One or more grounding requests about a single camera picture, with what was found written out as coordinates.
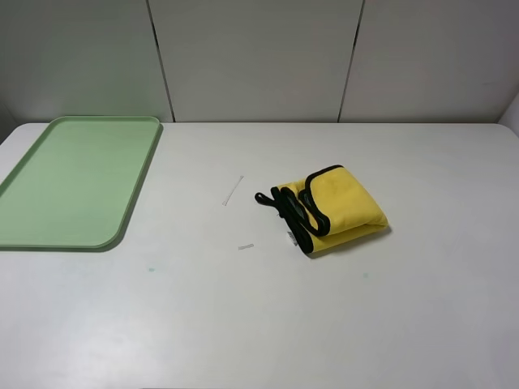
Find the yellow microfiber towel black trim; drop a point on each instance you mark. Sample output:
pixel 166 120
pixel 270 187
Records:
pixel 326 209

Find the light green plastic tray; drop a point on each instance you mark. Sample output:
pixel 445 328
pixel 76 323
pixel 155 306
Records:
pixel 76 186

